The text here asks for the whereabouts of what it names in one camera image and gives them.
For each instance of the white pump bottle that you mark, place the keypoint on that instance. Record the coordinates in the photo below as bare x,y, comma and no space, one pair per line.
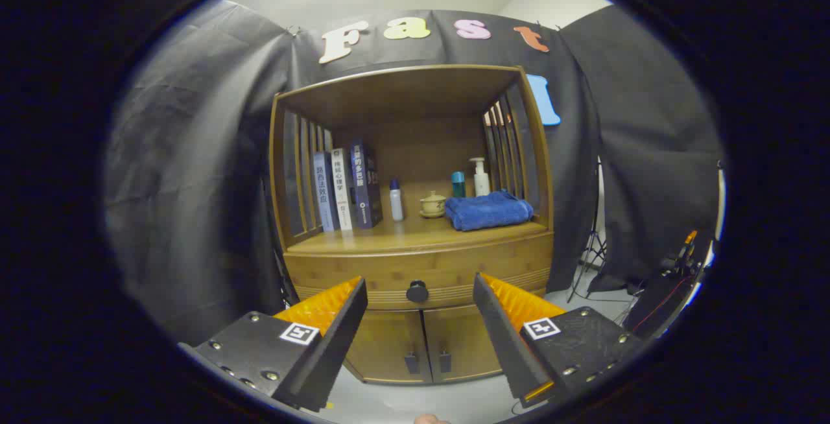
481,184

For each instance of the blue folded towel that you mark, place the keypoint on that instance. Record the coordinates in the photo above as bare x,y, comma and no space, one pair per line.
486,211

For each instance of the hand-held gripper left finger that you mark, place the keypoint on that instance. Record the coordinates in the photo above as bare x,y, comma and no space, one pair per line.
331,346

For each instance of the white book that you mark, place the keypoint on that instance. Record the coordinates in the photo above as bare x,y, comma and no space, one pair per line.
342,190

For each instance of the wooden cabinet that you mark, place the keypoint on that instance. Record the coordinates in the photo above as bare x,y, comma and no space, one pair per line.
389,96

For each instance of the wooden cabinet door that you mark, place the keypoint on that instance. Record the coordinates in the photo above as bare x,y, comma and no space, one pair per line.
460,340
389,346

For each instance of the wooden countertop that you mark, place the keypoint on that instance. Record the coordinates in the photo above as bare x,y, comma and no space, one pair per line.
415,233

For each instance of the beige lidded tea cup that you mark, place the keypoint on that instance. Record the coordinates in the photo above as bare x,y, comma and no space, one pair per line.
433,205

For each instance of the wooden drawer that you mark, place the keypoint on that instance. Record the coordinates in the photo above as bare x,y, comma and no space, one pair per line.
389,271

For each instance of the dark blue book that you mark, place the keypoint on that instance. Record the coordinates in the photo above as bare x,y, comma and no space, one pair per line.
364,184

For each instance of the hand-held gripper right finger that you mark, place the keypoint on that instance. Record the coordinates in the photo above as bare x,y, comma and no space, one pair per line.
502,340

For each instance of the black backdrop cloth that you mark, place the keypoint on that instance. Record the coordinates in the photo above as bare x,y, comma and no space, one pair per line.
194,184

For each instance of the teal bottle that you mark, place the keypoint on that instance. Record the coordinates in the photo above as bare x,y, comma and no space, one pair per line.
458,185

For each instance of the black light stand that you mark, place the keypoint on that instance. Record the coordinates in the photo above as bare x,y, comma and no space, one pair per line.
593,249

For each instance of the light blue book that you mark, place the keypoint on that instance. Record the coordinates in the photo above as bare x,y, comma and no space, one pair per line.
324,194

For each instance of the white bottle blue cap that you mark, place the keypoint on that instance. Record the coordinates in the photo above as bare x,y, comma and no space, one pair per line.
396,207

